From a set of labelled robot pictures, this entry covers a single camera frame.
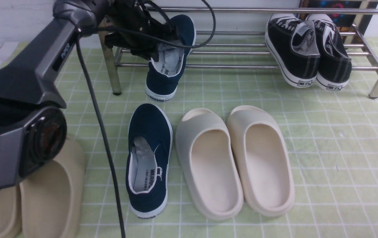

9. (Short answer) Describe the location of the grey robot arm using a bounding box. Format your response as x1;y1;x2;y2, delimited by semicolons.
0;0;178;190

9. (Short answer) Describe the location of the cream slide slipper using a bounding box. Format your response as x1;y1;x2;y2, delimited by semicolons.
175;107;244;220
227;105;296;217

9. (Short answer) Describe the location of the black canvas sneaker right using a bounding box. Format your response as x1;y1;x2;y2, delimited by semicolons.
306;14;352;92

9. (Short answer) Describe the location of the navy slip-on shoe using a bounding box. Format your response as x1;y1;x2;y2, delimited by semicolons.
126;103;173;219
145;15;196;102

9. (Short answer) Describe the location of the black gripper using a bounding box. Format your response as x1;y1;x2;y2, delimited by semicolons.
105;0;180;61

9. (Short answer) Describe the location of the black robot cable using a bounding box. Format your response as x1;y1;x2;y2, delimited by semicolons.
75;0;216;238

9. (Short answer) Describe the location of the black canvas sneaker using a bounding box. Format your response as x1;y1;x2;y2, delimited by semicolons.
265;13;321;88
306;14;352;92

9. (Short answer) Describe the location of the cream slide slipper left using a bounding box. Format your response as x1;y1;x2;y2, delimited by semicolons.
175;107;244;220

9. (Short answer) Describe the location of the dark poster board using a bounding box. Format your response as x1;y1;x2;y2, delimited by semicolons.
299;0;378;35

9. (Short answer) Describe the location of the tan slide slipper right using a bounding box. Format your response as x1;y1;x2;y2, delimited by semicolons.
20;139;86;238

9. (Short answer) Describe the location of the tan slide slipper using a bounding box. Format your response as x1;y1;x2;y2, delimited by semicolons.
20;139;86;238
0;186;21;238

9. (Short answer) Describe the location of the black canvas sneaker left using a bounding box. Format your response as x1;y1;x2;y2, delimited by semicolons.
265;13;321;88

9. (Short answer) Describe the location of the cream slide slipper right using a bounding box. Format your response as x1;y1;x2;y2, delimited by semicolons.
227;105;296;217

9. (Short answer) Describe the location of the stainless steel shoe rack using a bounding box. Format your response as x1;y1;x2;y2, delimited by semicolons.
97;0;378;99

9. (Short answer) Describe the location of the tan slide slipper left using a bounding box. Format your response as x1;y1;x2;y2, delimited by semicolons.
0;186;21;238

